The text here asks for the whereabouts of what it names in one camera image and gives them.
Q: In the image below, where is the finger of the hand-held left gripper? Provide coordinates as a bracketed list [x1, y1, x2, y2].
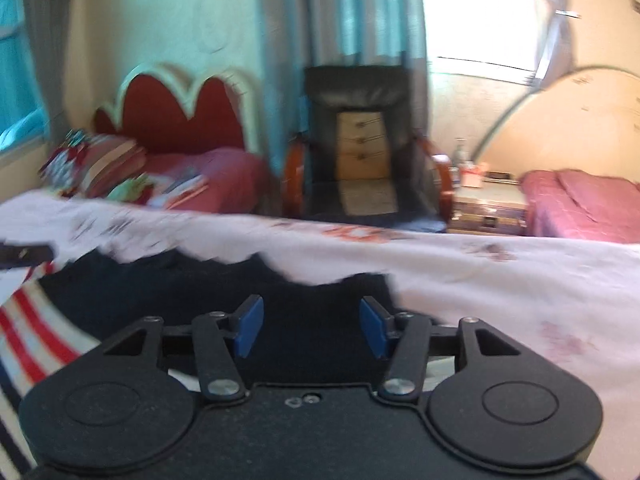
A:
[0, 242, 55, 271]

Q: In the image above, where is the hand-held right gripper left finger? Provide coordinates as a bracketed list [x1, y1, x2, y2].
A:
[102, 295, 264, 402]

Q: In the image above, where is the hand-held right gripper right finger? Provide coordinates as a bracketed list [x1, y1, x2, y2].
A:
[360, 296, 523, 402]

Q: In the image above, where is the striped knit sweater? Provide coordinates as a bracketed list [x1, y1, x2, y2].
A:
[0, 249, 401, 480]

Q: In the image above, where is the pile of folded clothes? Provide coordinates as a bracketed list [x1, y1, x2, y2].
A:
[40, 130, 91, 196]

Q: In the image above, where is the striped maroon pillow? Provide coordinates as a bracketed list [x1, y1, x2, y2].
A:
[75, 132, 148, 198]

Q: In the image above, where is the white floral bed blanket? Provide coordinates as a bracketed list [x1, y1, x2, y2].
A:
[0, 192, 640, 480]

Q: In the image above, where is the colourful printed cloth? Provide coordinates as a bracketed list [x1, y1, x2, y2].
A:
[107, 167, 211, 208]

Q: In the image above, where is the maroon bed cover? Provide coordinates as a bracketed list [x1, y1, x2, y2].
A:
[142, 147, 273, 216]

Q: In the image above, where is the bedside nightstand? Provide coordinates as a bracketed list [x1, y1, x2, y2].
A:
[447, 182, 531, 236]

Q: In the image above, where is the pink tissue box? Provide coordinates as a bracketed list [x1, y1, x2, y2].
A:
[462, 162, 488, 188]

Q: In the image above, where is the small wooden drawer box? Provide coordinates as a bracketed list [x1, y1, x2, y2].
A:
[335, 110, 391, 181]

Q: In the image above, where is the clear bottle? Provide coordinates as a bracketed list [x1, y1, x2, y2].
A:
[452, 137, 471, 188]

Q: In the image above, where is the teal-lit side window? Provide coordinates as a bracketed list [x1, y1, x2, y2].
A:
[0, 0, 46, 151]

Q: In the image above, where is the red scalloped headboard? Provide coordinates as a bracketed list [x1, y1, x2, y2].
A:
[92, 62, 261, 156]

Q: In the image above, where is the grey curtain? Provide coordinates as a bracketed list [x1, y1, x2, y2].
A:
[22, 0, 76, 126]

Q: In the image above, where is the black leather armchair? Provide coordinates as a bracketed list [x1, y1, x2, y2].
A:
[282, 65, 453, 233]

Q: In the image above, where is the pink bedding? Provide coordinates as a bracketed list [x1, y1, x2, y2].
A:
[520, 169, 640, 243]

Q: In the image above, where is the cream round headboard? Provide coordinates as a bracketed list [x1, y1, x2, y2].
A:
[472, 65, 640, 183]

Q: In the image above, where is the teal curtain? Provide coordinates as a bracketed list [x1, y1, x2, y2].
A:
[260, 0, 431, 161]

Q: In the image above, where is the bright window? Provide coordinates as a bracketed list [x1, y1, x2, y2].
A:
[417, 0, 546, 83]

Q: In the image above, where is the pale tied curtain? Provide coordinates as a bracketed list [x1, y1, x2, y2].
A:
[520, 0, 581, 91]

